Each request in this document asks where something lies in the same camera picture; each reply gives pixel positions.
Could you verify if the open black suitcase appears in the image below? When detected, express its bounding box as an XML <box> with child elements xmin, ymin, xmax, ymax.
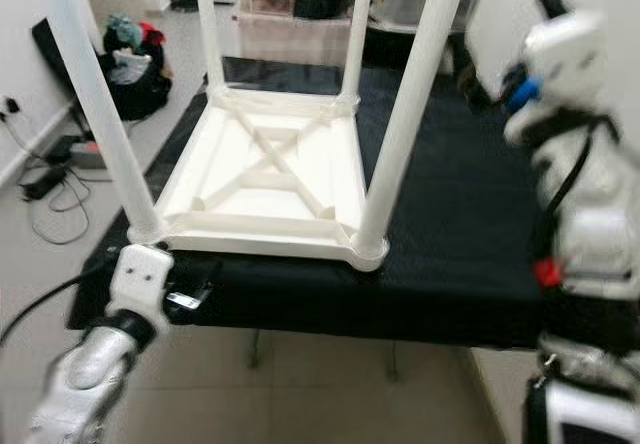
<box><xmin>32</xmin><ymin>19</ymin><xmax>173</xmax><ymax>120</ymax></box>

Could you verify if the clear plastic storage box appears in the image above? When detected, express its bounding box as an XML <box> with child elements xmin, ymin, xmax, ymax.
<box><xmin>375</xmin><ymin>0</ymin><xmax>481</xmax><ymax>27</ymax></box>

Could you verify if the black charger brick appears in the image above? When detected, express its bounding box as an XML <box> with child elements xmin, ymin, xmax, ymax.
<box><xmin>48</xmin><ymin>136</ymin><xmax>81</xmax><ymax>163</ymax></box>

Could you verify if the black power strip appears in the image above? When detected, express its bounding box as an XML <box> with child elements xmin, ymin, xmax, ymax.
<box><xmin>22</xmin><ymin>169</ymin><xmax>66</xmax><ymax>201</ymax></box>

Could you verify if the teal stuffed toy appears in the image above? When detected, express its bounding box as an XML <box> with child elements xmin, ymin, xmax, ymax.
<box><xmin>105</xmin><ymin>16</ymin><xmax>141</xmax><ymax>50</ymax></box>

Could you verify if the black tablecloth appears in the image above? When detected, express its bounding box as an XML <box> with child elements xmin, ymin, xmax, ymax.
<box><xmin>68</xmin><ymin>56</ymin><xmax>576</xmax><ymax>350</ymax></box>

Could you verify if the grey box with red button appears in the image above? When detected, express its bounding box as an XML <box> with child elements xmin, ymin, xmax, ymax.
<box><xmin>72</xmin><ymin>142</ymin><xmax>111</xmax><ymax>169</ymax></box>

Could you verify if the white plastic bag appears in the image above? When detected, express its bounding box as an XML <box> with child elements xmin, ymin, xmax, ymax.
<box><xmin>115</xmin><ymin>52</ymin><xmax>157</xmax><ymax>81</ymax></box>

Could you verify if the red stuffed toy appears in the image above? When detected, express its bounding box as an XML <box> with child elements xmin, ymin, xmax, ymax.
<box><xmin>140</xmin><ymin>22</ymin><xmax>167</xmax><ymax>51</ymax></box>

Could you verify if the beige cloth covered bench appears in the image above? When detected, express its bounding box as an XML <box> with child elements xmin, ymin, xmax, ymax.
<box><xmin>235</xmin><ymin>14</ymin><xmax>351</xmax><ymax>65</ymax></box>

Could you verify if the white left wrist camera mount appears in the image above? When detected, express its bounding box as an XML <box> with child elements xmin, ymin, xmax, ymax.
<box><xmin>105</xmin><ymin>244</ymin><xmax>174</xmax><ymax>340</ymax></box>

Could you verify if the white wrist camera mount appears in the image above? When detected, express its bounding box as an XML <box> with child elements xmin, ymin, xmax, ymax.
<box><xmin>505</xmin><ymin>9</ymin><xmax>606</xmax><ymax>145</ymax></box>
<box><xmin>105</xmin><ymin>244</ymin><xmax>174</xmax><ymax>340</ymax></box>

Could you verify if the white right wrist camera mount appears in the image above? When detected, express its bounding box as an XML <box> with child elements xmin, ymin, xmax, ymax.
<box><xmin>505</xmin><ymin>9</ymin><xmax>606</xmax><ymax>145</ymax></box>

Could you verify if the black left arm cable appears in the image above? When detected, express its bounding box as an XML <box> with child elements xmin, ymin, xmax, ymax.
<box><xmin>0</xmin><ymin>269</ymin><xmax>116</xmax><ymax>345</ymax></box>

